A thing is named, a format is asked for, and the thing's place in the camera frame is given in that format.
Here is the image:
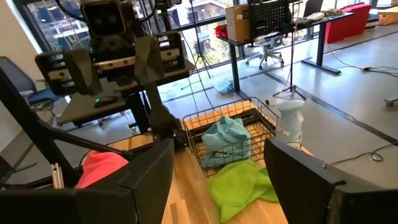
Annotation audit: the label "pale foot pedal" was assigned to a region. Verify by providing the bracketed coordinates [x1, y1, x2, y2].
[213, 78, 234, 96]

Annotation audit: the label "red cabinet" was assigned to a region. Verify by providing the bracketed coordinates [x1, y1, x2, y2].
[325, 2, 373, 44]

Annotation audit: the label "blue office chair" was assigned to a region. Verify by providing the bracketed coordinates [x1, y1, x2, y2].
[0, 55, 63, 116]

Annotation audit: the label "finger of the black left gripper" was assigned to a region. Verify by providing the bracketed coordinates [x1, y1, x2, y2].
[134, 35, 165, 86]
[63, 48, 104, 96]

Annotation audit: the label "office chair white base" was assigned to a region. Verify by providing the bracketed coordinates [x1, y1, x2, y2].
[244, 0, 293, 71]

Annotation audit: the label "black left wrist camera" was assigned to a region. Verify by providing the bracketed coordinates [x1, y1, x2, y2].
[80, 0, 127, 40]

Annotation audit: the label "black floor cable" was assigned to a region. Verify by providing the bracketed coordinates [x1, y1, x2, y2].
[323, 141, 398, 169]

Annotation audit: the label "light blue microfiber towel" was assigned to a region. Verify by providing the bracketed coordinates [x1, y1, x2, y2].
[201, 115, 253, 169]

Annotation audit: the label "green microfiber towel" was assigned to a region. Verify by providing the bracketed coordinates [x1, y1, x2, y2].
[207, 159, 280, 223]

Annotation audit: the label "black computer mouse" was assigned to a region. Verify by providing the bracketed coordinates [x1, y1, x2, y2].
[93, 95, 119, 109]

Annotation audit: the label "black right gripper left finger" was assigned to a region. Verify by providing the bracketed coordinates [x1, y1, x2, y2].
[0, 138, 175, 224]

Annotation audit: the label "black standing desk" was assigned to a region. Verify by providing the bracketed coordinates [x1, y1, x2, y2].
[214, 11, 355, 101]

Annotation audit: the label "black aluminium rig frame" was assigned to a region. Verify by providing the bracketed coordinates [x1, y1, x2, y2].
[0, 67, 156, 190]

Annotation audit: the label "pale blue air freshener bottle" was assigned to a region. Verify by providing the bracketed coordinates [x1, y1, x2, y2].
[275, 99, 305, 151]

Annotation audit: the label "pink microfiber towel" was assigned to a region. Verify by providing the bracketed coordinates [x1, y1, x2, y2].
[74, 150, 130, 190]

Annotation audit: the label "red bag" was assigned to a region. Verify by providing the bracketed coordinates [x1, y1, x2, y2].
[214, 24, 229, 40]

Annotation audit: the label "brown cardboard box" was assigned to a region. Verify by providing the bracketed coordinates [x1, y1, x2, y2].
[225, 3, 251, 43]

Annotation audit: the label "light wooden box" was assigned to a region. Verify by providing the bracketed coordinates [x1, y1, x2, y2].
[377, 6, 398, 26]

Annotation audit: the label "black wire basket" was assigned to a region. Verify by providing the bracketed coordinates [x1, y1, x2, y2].
[182, 96, 280, 177]

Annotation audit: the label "black tripod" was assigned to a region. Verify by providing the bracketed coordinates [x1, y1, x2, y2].
[265, 0, 308, 106]
[180, 0, 214, 91]

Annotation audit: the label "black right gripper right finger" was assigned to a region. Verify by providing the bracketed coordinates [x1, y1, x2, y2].
[263, 138, 398, 224]

